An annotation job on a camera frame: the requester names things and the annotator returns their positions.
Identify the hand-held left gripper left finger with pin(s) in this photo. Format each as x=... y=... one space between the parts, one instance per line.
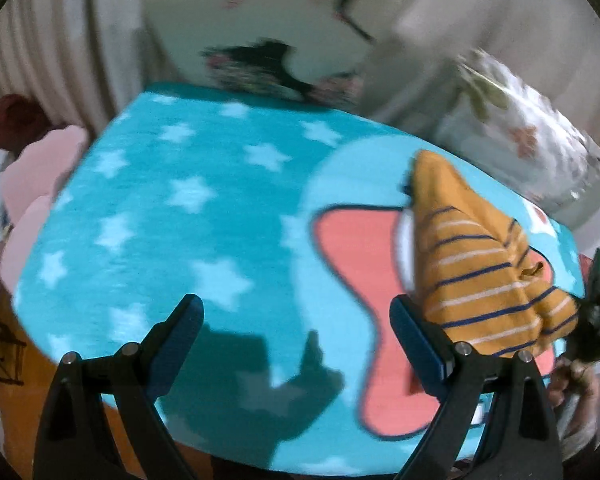
x=172 y=345

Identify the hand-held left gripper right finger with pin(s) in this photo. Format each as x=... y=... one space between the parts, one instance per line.
x=415 y=345

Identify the yellow striped small shirt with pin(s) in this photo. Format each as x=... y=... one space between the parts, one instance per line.
x=480 y=270

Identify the white pillow with dark print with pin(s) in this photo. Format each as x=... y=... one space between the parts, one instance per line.
x=260 y=10

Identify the teal star printed blanket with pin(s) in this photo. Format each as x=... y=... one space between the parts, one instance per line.
x=180 y=235

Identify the pink cushion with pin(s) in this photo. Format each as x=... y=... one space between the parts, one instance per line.
x=40 y=170

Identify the ribbed white curtain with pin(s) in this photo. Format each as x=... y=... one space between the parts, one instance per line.
x=45 y=35

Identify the dark wooden rack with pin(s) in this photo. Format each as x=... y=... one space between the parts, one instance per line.
x=2 y=350

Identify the floral leaf print pillow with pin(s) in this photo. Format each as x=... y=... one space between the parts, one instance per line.
x=525 y=125

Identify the person's right hand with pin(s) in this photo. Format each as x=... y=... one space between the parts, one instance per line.
x=572 y=380

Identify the beige curtain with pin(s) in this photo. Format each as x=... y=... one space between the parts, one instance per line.
x=410 y=70

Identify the person's right forearm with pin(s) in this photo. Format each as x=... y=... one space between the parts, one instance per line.
x=580 y=435

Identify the dark red hat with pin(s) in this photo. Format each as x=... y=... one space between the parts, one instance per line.
x=15 y=117

